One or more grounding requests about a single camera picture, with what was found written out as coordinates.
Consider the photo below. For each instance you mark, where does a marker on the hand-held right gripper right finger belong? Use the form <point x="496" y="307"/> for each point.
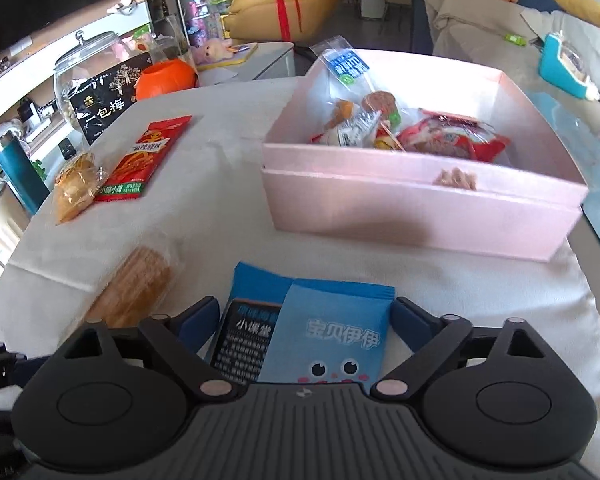
<point x="405" y="322"/>

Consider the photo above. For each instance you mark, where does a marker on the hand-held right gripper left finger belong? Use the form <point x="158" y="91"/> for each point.
<point x="200" y="320"/>

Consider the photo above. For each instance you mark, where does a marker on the dark snack packet blue edge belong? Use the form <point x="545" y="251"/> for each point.
<point x="247" y="330"/>

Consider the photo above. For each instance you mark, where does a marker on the blue cartoon face snack packet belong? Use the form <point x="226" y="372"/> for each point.
<point x="330" y="340"/>

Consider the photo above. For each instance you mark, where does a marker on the pink cardboard box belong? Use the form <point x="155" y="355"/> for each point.
<point x="405" y="220"/>

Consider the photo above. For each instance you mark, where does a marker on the red snack packet white label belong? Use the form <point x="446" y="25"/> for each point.
<point x="450" y="142"/>

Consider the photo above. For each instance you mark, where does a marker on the long wafer bread packet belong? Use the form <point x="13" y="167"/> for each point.
<point x="130" y="290"/>

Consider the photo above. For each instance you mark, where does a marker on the white tablecloth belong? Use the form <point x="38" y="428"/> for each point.
<point x="205" y="220"/>

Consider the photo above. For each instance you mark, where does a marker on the pinkish brown snack piece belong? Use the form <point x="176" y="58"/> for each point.
<point x="455" y="178"/>

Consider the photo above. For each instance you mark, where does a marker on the red spicy strip packet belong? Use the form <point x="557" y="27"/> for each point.
<point x="145" y="155"/>

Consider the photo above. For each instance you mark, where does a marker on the flaky bread packet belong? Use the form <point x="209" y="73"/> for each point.
<point x="75" y="185"/>

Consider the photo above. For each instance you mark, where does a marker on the teal water bottle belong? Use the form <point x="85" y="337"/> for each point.
<point x="22" y="180"/>

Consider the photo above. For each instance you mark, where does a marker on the small white label packet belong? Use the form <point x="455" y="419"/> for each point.
<point x="355" y="132"/>

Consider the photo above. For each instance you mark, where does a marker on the small black device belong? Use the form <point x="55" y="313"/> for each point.
<point x="66" y="149"/>

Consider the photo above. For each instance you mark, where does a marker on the round brown lollipop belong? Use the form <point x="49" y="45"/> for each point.
<point x="380" y="102"/>

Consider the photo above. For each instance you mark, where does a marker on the orange snack piece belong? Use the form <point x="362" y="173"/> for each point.
<point x="342" y="110"/>

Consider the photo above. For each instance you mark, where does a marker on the black snack bag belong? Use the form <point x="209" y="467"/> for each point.
<point x="110" y="100"/>

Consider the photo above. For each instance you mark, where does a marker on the orange pumpkin bucket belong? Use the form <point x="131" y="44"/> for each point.
<point x="167" y="77"/>

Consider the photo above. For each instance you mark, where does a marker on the white low table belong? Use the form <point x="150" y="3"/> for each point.
<point x="270" y="65"/>

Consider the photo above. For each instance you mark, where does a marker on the yellow edged tray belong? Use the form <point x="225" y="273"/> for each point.
<point x="242" y="55"/>

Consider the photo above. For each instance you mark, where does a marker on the pink plush toy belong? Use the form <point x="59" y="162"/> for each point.
<point x="212" y="51"/>

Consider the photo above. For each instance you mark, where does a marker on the round glass jar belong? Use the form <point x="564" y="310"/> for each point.
<point x="87" y="67"/>

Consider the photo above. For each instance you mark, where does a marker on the teal case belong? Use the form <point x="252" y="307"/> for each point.
<point x="555" y="67"/>

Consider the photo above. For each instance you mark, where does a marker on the purple drinking bottle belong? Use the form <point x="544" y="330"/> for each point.
<point x="198" y="22"/>

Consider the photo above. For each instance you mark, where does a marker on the small green object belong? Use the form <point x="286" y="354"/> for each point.
<point x="515" y="38"/>

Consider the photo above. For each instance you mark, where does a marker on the beige sofa cover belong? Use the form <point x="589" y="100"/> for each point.
<point x="480" y="25"/>

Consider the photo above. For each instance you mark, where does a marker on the red ribbon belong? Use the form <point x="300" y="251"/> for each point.
<point x="281" y="15"/>

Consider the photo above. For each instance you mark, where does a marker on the yellow sofa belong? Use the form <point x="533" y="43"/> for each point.
<point x="260" y="10"/>

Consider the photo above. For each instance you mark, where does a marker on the white tv cabinet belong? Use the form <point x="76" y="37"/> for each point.
<point x="30" y="42"/>

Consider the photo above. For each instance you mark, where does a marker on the yellow cushion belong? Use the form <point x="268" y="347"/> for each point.
<point x="590" y="12"/>

